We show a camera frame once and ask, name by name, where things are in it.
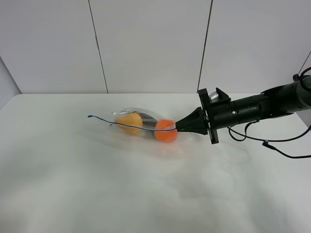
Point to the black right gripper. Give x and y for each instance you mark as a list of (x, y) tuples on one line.
[(215, 115)]

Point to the clear zip bag blue zipper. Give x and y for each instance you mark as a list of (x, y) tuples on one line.
[(106, 131)]

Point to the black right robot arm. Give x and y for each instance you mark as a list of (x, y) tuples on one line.
[(272, 103)]

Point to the orange fruit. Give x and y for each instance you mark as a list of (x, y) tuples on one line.
[(165, 131)]

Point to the yellow pear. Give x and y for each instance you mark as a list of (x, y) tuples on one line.
[(130, 123)]

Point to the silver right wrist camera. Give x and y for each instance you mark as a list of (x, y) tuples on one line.
[(214, 97)]

